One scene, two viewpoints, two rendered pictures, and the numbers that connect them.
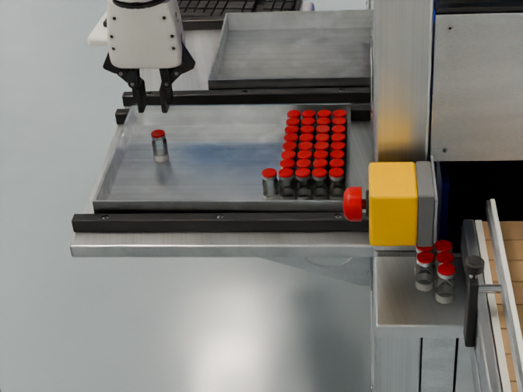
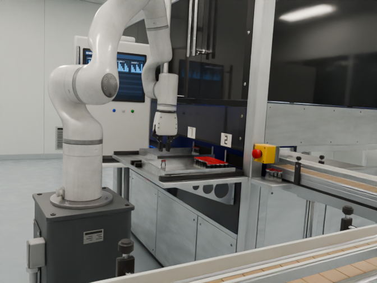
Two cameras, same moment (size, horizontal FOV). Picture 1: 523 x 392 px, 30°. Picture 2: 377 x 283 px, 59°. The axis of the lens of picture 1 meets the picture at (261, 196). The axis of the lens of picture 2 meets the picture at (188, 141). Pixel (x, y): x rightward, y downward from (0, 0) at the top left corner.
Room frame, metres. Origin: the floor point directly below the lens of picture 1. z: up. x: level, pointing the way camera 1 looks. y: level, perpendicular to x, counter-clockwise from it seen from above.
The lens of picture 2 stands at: (-0.01, 0.92, 1.19)
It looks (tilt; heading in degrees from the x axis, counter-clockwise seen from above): 7 degrees down; 324
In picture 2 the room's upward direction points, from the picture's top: 3 degrees clockwise
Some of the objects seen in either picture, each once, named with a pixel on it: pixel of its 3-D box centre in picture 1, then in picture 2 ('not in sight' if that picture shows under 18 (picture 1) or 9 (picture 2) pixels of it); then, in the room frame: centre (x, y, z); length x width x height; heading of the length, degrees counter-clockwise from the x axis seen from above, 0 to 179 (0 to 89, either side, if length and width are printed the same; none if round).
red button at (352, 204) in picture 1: (359, 204); (257, 153); (0.91, -0.11, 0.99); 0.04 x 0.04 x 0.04; 83
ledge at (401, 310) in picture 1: (433, 295); (273, 182); (0.89, -0.20, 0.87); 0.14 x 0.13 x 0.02; 83
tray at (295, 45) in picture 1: (316, 51); (176, 154); (1.51, -0.11, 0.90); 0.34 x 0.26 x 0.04; 83
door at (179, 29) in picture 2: not in sight; (182, 48); (1.69, -0.24, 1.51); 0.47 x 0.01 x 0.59; 173
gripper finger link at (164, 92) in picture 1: (172, 87); (170, 144); (1.22, 0.11, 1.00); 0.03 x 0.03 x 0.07; 83
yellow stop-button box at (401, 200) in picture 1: (398, 203); (266, 153); (0.91, -0.16, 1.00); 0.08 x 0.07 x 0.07; 83
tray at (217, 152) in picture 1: (230, 159); (187, 167); (1.18, 0.04, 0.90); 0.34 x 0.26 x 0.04; 82
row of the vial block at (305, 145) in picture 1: (307, 155); (208, 164); (1.17, -0.07, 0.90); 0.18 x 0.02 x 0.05; 172
